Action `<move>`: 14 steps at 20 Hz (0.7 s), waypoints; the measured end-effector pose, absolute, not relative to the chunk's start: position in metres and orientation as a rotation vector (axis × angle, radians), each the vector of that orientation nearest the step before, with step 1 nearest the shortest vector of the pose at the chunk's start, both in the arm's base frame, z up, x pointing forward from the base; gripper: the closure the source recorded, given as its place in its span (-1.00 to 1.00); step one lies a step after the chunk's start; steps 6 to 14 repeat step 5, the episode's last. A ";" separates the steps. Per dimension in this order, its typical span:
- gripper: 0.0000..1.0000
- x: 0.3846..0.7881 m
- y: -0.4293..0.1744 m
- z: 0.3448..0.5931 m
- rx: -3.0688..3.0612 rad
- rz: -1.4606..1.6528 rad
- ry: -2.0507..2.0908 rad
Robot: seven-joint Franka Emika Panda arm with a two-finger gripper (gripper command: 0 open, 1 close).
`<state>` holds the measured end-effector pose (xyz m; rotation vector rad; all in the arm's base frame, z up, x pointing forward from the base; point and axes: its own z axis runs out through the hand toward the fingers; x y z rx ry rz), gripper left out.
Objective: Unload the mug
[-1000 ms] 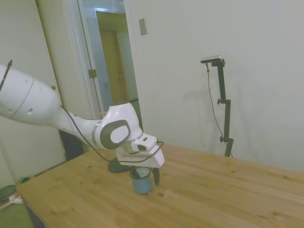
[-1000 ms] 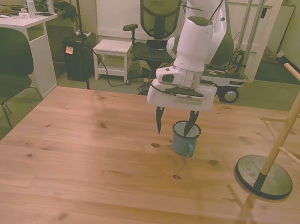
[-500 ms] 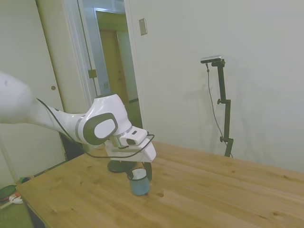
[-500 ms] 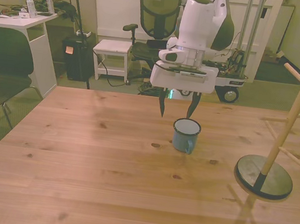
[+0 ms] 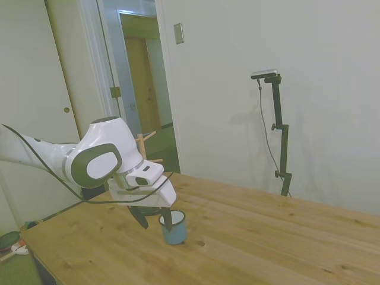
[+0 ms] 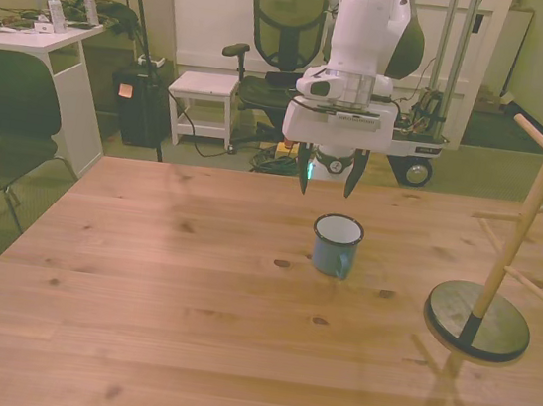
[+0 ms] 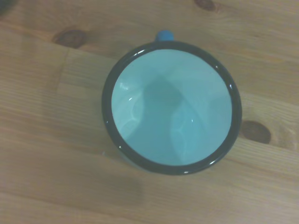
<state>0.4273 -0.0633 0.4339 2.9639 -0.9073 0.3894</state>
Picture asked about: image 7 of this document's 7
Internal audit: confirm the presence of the blue enamel mug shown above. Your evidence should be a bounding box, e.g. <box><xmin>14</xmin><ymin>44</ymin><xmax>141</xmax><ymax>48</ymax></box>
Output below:
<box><xmin>101</xmin><ymin>29</ymin><xmax>242</xmax><ymax>176</ymax></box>

